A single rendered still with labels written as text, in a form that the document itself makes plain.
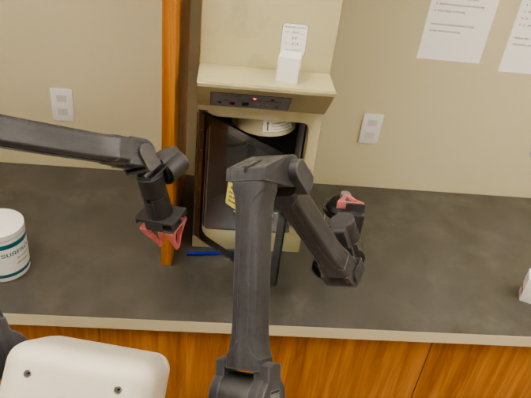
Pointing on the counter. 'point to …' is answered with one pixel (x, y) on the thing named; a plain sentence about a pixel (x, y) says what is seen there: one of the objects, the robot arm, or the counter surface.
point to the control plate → (250, 101)
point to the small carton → (288, 66)
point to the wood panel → (175, 93)
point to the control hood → (266, 86)
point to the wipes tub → (13, 245)
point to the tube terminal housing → (269, 57)
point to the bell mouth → (257, 127)
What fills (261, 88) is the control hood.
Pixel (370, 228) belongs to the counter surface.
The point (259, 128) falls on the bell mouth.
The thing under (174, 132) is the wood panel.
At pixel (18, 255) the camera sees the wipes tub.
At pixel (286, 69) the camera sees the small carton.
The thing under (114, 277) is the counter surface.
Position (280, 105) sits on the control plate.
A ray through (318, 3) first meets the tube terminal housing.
